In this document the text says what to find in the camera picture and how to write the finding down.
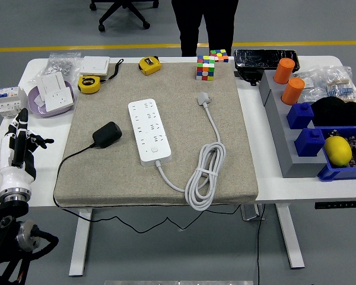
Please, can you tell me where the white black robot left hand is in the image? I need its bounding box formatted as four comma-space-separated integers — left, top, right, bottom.
0, 108, 55, 191

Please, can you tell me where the black plug adapter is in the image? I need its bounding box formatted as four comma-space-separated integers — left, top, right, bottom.
91, 121, 123, 149

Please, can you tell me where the white power strip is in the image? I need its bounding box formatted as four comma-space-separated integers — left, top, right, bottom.
127, 98, 172, 167

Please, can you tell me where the white table leg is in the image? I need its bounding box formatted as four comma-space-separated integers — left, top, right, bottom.
275, 204, 306, 270
68, 207, 93, 277

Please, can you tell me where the purple bowl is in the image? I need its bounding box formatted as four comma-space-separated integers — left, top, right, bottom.
27, 80, 75, 119

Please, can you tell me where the white circuit breaker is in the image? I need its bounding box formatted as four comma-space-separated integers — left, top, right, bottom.
0, 85, 28, 119

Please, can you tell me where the black table control panel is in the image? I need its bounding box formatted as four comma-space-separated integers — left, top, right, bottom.
314, 200, 356, 210

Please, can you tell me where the grey box under table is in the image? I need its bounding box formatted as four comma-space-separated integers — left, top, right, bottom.
240, 204, 261, 221

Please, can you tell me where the blue storage bin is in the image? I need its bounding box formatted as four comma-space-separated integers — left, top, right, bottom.
317, 125, 356, 182

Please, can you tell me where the clear bag of screws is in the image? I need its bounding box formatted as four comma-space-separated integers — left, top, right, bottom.
41, 52, 82, 77

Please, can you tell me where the yellow lemon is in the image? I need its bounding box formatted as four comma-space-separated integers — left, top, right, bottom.
323, 135, 353, 167

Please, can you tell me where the blue block with knob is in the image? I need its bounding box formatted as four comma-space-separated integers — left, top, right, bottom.
294, 128, 326, 157
286, 102, 315, 130

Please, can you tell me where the grey stepped block holder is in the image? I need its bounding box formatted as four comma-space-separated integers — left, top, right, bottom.
258, 70, 329, 179

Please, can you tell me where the black cloth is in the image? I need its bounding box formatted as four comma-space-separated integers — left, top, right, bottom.
310, 96, 356, 128

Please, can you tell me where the yellow black tape measure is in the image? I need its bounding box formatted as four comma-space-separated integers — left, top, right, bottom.
138, 55, 162, 77

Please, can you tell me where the grey-brown mat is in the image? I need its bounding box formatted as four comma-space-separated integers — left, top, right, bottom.
53, 62, 259, 208

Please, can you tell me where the black office chair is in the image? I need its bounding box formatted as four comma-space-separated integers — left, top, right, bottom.
89, 0, 160, 33

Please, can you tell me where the orange cylinder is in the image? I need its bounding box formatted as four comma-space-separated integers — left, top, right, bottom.
273, 58, 296, 85
281, 77, 306, 106

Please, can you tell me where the clear bag of small parts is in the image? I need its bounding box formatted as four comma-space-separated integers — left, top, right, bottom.
295, 71, 329, 104

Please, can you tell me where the clear bag of resistors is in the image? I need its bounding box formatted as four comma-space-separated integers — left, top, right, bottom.
320, 65, 356, 103

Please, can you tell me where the large colourful puzzle cube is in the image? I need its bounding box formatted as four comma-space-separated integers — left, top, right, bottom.
195, 55, 216, 81

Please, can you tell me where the person's body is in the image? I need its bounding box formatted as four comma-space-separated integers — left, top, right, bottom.
171, 0, 240, 58

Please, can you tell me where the black plastic tray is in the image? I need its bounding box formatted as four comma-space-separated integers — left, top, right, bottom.
233, 49, 301, 74

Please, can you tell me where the small colourful puzzle cube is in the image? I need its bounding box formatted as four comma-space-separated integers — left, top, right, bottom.
209, 49, 229, 64

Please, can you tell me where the thin black adapter cord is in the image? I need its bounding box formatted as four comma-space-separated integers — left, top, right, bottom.
52, 144, 241, 234

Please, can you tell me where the black hanging cable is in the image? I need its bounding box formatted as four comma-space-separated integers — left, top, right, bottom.
256, 204, 266, 285

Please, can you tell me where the white wall socket plate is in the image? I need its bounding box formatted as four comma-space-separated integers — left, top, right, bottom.
43, 87, 75, 113

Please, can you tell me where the white blank switch plate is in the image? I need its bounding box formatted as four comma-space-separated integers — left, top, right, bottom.
36, 72, 68, 102

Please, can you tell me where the yellow tape measure with strap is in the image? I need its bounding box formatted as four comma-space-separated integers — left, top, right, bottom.
77, 58, 125, 95

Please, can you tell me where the white wall switch panel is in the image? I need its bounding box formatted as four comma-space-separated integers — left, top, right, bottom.
79, 56, 110, 77

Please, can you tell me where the white power strip cord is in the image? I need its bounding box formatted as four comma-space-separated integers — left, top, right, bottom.
155, 91, 227, 212

